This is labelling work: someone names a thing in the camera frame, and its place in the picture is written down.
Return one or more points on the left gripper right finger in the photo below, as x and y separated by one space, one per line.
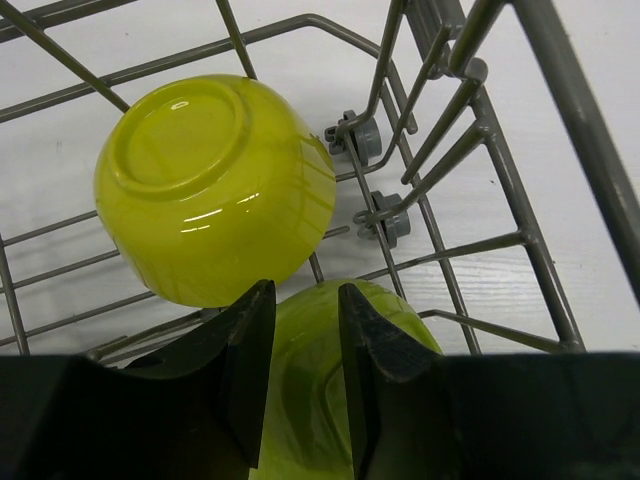
416 414

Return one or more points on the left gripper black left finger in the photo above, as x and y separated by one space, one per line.
193 409

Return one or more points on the white square dish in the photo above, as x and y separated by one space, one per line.
306 430

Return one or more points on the lime green bowl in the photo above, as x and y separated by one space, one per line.
211 183

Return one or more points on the grey wire dish rack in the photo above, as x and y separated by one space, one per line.
65 261

